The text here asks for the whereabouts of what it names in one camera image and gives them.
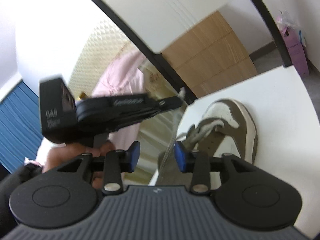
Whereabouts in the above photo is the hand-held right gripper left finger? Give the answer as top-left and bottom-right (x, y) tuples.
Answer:
(57, 141), (140, 195)

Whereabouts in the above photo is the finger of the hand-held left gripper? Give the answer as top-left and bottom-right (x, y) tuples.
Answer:
(149, 95), (185, 116)

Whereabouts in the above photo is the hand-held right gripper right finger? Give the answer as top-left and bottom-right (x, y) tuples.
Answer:
(174, 141), (253, 195)

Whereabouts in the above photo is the white shoelace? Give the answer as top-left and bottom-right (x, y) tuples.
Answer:
(157, 87), (225, 180)

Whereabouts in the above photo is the white and brown shoe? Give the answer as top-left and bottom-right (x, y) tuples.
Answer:
(172, 99), (258, 190)

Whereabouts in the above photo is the cream bed skirt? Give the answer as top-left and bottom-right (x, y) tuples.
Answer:
(125, 62), (185, 185)

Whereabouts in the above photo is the blue curtain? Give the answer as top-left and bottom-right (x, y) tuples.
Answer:
(0, 79), (47, 173)

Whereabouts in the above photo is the wooden nightstand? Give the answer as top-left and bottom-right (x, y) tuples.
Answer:
(161, 11), (258, 98)

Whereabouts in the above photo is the pink cardboard box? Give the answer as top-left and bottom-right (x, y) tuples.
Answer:
(276, 11), (310, 78)

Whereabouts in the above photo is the white chair with black frame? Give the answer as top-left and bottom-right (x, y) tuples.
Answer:
(89, 0), (320, 240)

